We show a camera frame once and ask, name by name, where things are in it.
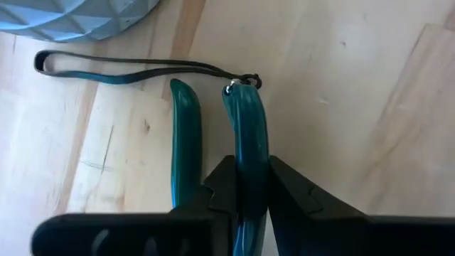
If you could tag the geometric faceted planter pot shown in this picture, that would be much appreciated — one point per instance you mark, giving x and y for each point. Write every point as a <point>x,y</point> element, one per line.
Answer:
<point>71,17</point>

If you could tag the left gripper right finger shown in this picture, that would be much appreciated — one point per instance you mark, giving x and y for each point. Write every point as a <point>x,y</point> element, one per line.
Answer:
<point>295,199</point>

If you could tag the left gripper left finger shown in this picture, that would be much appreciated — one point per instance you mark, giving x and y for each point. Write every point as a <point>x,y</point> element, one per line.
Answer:
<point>224,185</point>

